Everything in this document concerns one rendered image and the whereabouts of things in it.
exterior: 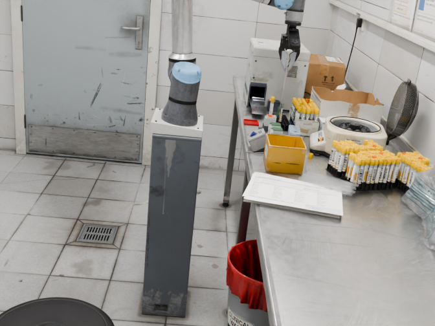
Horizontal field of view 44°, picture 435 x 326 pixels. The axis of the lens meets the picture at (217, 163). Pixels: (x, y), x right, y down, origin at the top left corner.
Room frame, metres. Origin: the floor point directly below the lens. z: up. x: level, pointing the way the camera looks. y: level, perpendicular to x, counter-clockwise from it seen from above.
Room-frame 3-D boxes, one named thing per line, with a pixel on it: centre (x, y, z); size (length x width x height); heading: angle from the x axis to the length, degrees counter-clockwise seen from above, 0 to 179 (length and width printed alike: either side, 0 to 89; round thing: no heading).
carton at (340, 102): (2.45, -0.55, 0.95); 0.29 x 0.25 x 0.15; 93
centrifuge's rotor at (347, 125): (2.08, -0.53, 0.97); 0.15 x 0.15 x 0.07
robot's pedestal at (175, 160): (2.15, 0.18, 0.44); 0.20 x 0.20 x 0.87; 3
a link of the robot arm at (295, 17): (2.36, -0.25, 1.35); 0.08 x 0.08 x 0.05
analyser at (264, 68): (2.73, -0.24, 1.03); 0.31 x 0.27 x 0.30; 3
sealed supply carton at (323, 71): (3.14, -0.54, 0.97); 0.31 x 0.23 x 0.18; 176
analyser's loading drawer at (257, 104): (2.53, -0.16, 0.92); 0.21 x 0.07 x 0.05; 3
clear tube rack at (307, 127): (2.34, -0.36, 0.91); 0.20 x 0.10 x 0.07; 3
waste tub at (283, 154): (1.84, -0.24, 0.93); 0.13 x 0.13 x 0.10; 2
